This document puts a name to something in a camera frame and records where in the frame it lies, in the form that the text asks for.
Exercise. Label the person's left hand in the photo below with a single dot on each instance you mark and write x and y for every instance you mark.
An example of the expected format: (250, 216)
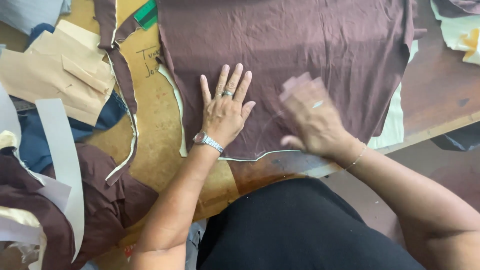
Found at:
(221, 116)

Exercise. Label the tan paper pattern pieces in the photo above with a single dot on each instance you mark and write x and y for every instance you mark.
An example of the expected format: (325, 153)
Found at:
(48, 71)

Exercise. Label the cream and yellow fabric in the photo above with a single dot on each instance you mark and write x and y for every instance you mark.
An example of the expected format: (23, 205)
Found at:
(459, 33)

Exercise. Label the grey fabric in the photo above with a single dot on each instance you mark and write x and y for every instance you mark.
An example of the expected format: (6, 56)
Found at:
(26, 11)

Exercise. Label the dark fabric bundle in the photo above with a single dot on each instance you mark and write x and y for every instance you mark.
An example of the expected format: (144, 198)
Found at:
(459, 139)

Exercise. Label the long brown fabric strip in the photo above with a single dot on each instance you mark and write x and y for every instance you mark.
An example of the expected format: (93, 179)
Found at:
(125, 80)

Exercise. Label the silver wristwatch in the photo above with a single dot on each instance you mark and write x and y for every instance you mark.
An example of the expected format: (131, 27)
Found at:
(207, 140)

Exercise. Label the white fabric layer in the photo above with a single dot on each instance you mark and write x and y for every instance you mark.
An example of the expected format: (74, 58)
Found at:
(392, 123)

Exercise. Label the person's right hand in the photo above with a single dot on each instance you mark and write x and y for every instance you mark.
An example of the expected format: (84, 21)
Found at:
(315, 120)

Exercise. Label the heap of brown fabric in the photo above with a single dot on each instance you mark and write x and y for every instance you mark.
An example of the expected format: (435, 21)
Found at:
(107, 204)

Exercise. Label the dark blue fabric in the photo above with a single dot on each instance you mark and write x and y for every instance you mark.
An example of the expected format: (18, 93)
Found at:
(33, 144)

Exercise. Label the tan cardboard sheet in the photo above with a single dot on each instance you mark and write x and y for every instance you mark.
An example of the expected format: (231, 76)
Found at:
(157, 123)

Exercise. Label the person's black clothing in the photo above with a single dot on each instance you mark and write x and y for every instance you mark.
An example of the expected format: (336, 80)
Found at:
(300, 228)

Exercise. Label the long white paper strip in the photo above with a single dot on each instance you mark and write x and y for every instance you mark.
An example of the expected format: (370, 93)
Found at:
(62, 157)

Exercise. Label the large brown fabric piece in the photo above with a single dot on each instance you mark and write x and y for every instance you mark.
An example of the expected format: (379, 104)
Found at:
(292, 45)

